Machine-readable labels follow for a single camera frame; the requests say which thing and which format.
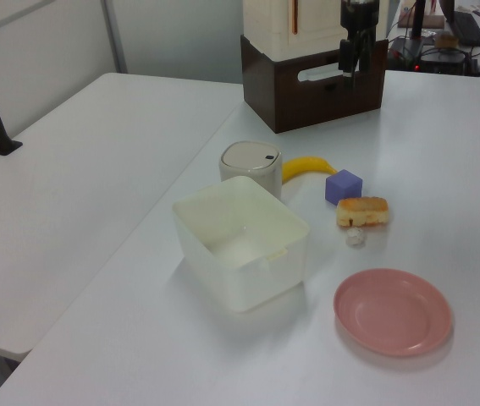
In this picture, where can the yellow banana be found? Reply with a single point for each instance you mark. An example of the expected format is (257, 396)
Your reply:
(303, 166)

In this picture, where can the grey partition frame post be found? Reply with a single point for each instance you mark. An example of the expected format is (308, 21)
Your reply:
(114, 36)

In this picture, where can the white lidded cup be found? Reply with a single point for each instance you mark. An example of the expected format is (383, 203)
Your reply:
(250, 162)

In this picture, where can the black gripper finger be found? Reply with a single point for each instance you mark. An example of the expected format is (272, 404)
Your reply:
(346, 55)
(366, 57)

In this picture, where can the purple cube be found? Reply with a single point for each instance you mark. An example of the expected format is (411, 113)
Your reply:
(343, 186)

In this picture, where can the sponge cake slice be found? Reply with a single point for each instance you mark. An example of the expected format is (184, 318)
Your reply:
(362, 211)

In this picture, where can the black device with red light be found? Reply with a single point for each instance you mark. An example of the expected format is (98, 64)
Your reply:
(434, 57)

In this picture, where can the dark brown crate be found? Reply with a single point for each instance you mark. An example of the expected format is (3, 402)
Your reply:
(290, 97)

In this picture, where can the white plastic storage box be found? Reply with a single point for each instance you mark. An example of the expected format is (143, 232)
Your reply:
(239, 241)

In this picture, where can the black keyboard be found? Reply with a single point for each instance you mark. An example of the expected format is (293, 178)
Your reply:
(470, 27)

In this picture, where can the crumpled white paper ball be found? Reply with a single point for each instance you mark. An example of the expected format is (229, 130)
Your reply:
(354, 238)

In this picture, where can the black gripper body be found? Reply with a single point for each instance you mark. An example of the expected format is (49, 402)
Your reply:
(360, 14)

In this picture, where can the pink plastic plate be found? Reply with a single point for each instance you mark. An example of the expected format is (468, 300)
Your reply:
(392, 313)

